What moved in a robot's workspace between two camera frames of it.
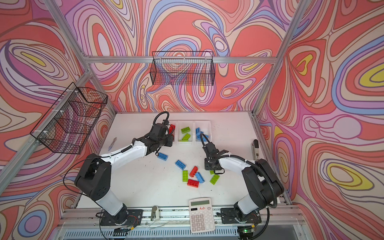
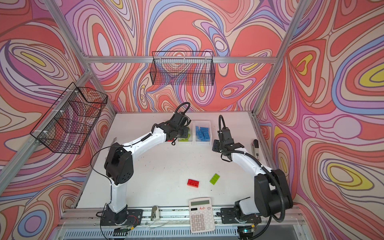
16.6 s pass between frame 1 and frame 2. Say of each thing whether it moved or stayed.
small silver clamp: stayed
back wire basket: stayed
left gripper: moved
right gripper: moved
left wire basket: stayed
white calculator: stayed
